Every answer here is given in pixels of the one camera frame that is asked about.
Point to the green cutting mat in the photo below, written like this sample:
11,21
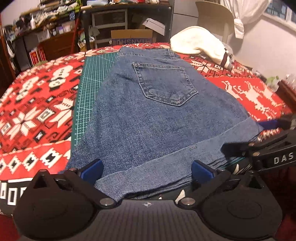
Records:
93,75

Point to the blue denim jeans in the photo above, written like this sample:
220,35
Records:
153,117

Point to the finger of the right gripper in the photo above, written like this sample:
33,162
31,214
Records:
235,149
285,122

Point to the white knotted curtain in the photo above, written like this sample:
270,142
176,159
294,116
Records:
244,12

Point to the wooden chair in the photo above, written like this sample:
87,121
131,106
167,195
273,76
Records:
216,18

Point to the white folded garment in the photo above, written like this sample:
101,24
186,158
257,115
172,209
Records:
196,40

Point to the black metal shelf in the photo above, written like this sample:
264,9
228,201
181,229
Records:
99,21

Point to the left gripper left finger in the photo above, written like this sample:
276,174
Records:
77,188

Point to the brown cardboard box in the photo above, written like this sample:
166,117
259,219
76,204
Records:
130,36

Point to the red patterned blanket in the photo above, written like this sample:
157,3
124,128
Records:
37,114

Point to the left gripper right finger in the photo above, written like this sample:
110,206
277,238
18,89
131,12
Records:
209,179

